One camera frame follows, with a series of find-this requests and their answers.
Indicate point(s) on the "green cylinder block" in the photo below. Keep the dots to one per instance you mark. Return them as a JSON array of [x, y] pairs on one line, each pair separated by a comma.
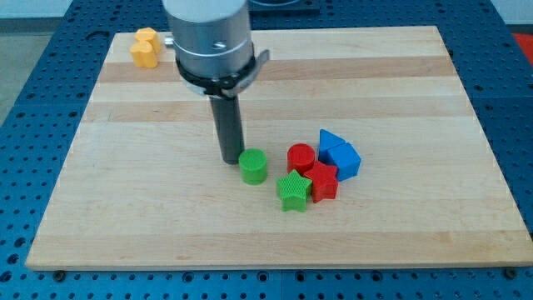
[[253, 166]]

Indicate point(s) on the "red star block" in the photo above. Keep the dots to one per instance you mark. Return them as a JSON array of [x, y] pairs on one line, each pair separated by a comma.
[[324, 181]]

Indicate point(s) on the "blue cube block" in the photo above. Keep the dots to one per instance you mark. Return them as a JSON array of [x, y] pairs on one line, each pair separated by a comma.
[[346, 159]]

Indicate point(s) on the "black clamp ring mount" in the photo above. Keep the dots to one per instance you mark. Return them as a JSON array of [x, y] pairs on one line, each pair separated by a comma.
[[225, 87]]

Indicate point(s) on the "green star block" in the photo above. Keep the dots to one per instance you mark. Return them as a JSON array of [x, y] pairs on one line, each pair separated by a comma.
[[293, 191]]

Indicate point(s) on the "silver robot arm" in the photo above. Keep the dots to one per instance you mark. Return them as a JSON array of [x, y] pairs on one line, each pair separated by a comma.
[[215, 56]]

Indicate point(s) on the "blue triangle block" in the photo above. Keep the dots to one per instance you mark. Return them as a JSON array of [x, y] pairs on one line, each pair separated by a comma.
[[327, 140]]

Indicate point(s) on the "blue perforated table plate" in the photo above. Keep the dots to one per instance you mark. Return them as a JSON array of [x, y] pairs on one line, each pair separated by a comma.
[[39, 129]]

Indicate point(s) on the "yellow heart block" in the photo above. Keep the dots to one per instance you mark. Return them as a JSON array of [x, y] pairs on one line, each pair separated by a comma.
[[143, 55]]

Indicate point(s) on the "yellow hexagon block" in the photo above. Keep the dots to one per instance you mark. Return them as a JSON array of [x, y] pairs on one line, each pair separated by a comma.
[[148, 34]]

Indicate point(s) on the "red cylinder block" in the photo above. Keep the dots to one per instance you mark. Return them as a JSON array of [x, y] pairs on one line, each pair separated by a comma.
[[300, 157]]

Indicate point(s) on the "wooden board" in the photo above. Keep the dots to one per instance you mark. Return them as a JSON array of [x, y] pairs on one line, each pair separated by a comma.
[[144, 187]]

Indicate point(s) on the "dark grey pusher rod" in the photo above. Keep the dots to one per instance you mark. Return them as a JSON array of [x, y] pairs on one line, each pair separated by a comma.
[[228, 123]]

